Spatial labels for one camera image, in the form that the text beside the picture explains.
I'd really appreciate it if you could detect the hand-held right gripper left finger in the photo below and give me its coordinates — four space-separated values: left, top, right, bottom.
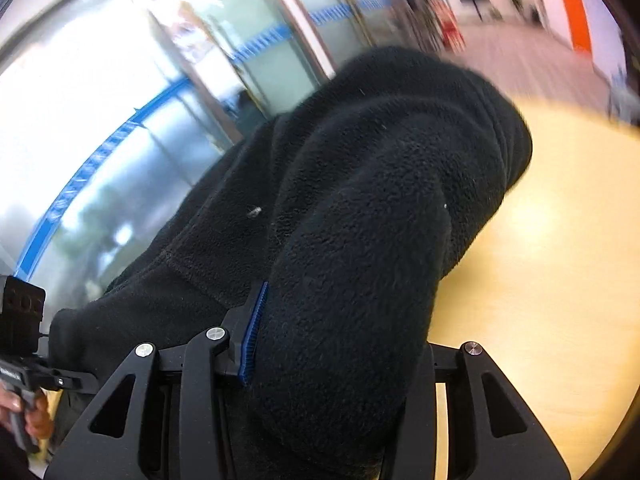
45 280 271 480

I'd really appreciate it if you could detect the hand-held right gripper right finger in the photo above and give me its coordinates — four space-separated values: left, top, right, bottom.
385 341 572 480

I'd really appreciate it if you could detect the black fleece jacket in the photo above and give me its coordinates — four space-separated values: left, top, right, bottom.
49 45 534 480

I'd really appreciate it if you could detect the person's left hand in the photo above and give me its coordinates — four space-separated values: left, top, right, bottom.
0 391 54 443

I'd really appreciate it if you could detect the frosted glass partition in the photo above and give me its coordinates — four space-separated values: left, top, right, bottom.
0 0 443 306

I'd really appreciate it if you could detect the stack of red boxes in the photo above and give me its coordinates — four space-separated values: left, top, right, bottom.
433 0 465 52

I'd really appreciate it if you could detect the orange door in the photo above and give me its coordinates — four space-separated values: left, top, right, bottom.
549 0 597 56

